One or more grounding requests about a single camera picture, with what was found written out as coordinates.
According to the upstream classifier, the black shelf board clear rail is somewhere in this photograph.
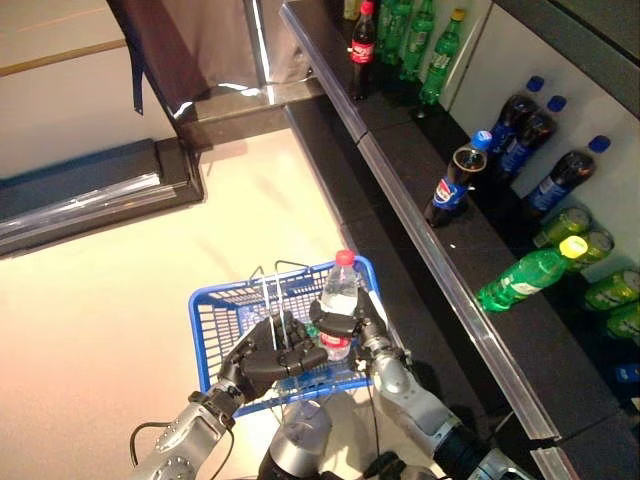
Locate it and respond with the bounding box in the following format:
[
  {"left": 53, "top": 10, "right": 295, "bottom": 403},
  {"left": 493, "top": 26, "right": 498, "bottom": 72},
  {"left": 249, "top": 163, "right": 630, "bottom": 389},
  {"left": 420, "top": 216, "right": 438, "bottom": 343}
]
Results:
[
  {"left": 529, "top": 409, "right": 640, "bottom": 480},
  {"left": 278, "top": 0, "right": 446, "bottom": 146},
  {"left": 357, "top": 99, "right": 640, "bottom": 441}
]

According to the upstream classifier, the black metal frame post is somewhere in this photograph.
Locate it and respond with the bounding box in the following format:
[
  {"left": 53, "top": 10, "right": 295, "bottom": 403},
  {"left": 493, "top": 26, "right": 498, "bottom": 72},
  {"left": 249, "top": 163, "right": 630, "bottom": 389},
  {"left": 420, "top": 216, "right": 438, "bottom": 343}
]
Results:
[{"left": 243, "top": 0, "right": 281, "bottom": 106}]

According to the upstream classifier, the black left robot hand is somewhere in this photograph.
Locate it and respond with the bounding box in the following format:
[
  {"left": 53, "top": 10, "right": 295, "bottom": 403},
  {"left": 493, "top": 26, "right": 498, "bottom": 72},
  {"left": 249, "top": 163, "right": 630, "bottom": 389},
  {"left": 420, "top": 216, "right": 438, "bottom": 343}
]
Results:
[{"left": 218, "top": 312, "right": 329, "bottom": 401}]

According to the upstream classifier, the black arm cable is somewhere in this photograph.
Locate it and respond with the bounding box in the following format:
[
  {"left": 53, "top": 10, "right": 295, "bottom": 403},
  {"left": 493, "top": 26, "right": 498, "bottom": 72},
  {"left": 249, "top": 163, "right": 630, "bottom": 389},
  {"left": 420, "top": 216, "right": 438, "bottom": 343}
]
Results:
[
  {"left": 128, "top": 422, "right": 236, "bottom": 471},
  {"left": 367, "top": 379, "right": 382, "bottom": 461}
]

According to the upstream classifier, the clear water bottle red cap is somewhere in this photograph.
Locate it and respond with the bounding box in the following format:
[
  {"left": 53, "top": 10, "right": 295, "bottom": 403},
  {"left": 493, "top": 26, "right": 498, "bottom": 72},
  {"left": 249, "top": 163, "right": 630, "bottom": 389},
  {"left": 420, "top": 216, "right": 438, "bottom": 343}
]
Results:
[{"left": 318, "top": 249, "right": 362, "bottom": 361}]

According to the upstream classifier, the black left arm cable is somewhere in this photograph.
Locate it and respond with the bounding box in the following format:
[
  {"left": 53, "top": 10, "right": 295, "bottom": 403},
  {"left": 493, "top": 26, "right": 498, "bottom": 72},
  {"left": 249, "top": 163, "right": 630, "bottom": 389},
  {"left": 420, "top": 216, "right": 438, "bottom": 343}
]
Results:
[{"left": 128, "top": 422, "right": 236, "bottom": 471}]

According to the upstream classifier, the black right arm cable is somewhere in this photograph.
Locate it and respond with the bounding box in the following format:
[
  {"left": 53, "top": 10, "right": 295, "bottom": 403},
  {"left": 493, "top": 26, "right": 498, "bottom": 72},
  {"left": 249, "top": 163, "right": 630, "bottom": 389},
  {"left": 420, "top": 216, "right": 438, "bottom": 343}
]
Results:
[{"left": 367, "top": 379, "right": 382, "bottom": 461}]

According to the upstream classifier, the Coca-Cola bottle red cap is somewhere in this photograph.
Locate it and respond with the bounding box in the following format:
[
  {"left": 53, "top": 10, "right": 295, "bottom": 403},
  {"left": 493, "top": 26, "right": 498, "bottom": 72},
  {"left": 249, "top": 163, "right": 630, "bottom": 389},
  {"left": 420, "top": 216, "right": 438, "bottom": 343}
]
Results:
[{"left": 348, "top": 0, "right": 377, "bottom": 101}]

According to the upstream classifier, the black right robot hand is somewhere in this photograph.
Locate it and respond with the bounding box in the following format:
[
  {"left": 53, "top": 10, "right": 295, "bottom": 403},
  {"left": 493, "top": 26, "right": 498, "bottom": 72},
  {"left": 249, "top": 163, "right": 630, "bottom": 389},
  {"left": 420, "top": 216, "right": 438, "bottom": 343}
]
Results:
[{"left": 308, "top": 294, "right": 396, "bottom": 352}]

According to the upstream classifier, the black shelf board without rail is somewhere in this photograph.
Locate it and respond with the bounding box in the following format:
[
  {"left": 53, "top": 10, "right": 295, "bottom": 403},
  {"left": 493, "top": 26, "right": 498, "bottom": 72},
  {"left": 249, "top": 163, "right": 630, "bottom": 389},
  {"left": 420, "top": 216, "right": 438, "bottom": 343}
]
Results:
[{"left": 492, "top": 0, "right": 640, "bottom": 121}]

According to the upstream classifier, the black hanging strap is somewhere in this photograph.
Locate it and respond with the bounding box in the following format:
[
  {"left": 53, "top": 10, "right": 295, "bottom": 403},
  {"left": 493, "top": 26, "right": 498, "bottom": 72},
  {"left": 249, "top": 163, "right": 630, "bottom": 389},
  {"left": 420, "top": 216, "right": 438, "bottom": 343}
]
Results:
[{"left": 124, "top": 27, "right": 147, "bottom": 117}]

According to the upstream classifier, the brown curtain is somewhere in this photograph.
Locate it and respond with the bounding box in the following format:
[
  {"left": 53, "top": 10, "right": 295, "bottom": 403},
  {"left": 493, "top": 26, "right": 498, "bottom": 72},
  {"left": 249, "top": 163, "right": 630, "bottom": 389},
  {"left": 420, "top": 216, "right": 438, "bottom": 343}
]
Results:
[{"left": 104, "top": 0, "right": 321, "bottom": 116}]

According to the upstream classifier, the black base shelf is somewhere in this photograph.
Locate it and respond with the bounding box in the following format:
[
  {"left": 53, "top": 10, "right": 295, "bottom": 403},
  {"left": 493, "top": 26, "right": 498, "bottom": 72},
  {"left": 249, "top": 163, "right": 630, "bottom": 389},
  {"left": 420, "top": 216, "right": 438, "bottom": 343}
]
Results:
[{"left": 282, "top": 99, "right": 531, "bottom": 480}]

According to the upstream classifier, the blue plastic shopping basket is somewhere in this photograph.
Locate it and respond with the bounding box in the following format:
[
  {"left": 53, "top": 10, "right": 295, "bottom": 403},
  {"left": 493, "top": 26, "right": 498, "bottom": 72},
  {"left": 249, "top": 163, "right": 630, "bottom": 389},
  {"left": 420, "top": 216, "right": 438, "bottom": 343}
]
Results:
[{"left": 188, "top": 254, "right": 401, "bottom": 419}]

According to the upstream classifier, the black side display base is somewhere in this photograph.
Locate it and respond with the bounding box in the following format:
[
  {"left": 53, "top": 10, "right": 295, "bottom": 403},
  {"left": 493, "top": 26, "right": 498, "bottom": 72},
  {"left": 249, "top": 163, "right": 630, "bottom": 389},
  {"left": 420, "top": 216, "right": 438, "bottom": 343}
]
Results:
[{"left": 0, "top": 137, "right": 206, "bottom": 259}]

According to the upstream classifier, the silver left robot leg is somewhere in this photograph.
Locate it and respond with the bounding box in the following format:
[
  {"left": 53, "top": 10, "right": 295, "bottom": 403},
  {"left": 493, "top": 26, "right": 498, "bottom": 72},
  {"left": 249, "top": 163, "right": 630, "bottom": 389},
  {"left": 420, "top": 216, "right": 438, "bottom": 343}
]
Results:
[{"left": 257, "top": 399, "right": 334, "bottom": 480}]

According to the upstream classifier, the black end plinth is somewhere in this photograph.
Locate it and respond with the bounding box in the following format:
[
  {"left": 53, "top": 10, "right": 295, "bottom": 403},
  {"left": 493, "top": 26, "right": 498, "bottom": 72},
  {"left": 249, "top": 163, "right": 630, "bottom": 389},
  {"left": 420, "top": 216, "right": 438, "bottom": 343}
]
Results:
[{"left": 169, "top": 77, "right": 331, "bottom": 151}]

